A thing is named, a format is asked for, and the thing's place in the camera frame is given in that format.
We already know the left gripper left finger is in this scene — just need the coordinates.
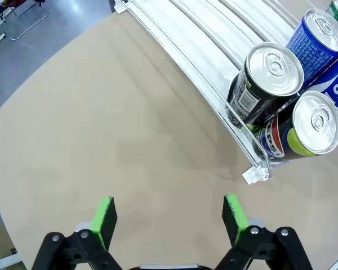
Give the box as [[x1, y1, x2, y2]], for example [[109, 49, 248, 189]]
[[30, 196, 122, 270]]

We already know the brown cardboard box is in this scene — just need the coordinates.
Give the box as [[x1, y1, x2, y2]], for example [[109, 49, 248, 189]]
[[0, 224, 19, 259]]

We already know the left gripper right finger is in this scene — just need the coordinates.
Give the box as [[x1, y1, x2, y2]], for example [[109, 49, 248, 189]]
[[215, 193, 313, 270]]

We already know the white wire can dispenser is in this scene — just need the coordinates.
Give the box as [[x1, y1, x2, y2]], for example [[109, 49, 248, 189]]
[[114, 0, 308, 185]]

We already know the red cloth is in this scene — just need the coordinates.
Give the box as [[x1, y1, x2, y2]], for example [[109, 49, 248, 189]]
[[1, 0, 26, 8]]

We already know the black Pepsi can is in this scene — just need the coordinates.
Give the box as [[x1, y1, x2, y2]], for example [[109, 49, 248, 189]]
[[226, 42, 305, 132], [252, 90, 338, 158]]

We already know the chrome sled chair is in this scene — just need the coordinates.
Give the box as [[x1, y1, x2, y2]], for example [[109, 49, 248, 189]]
[[4, 0, 48, 42]]

